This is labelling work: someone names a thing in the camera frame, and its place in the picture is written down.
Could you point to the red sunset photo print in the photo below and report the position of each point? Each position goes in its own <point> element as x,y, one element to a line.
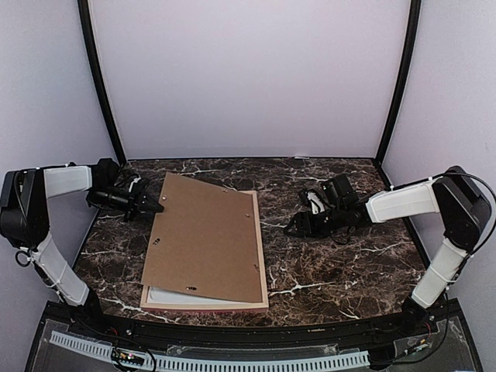
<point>159,296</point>

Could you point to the light wooden picture frame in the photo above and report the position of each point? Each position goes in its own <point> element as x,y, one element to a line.
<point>245,306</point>

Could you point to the black corner post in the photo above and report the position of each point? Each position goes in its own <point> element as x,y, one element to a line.
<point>98,80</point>
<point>401,80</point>

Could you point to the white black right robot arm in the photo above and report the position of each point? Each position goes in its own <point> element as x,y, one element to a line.
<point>452,214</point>

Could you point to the black corner post left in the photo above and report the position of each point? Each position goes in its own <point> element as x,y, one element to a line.
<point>98,80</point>

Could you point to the brown cardboard backing board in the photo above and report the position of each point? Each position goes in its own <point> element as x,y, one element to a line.
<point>204,243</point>

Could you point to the grey slotted cable duct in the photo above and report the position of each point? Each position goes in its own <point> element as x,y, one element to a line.
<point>189,358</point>

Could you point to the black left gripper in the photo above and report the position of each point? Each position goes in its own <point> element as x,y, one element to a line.
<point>138,198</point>

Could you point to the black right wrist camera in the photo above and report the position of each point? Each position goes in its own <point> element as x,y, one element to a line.
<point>338,190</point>

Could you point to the black table edge rail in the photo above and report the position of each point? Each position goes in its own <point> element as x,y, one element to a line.
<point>440,343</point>

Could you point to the black corner post right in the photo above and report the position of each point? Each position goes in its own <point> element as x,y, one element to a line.
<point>401,80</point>

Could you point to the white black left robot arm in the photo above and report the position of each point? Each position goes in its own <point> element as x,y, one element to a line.
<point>25,219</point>

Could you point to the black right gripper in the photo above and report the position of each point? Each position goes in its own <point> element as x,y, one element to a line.
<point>311,230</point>

